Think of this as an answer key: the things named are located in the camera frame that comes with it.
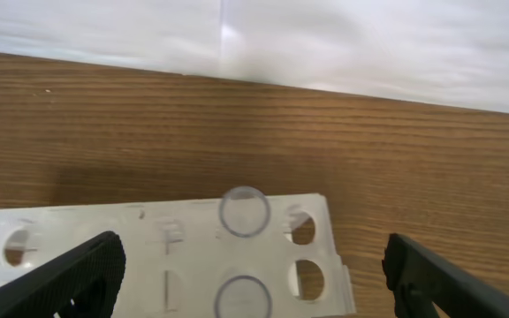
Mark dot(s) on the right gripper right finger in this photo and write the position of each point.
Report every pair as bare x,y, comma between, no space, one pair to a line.
449,287

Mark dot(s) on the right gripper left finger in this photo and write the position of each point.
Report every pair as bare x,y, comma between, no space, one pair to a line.
60,282

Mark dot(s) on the clear test tube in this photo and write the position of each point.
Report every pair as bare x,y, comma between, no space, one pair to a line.
242,300
244,212

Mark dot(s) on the white test tube rack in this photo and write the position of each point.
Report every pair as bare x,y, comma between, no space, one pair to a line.
184,265

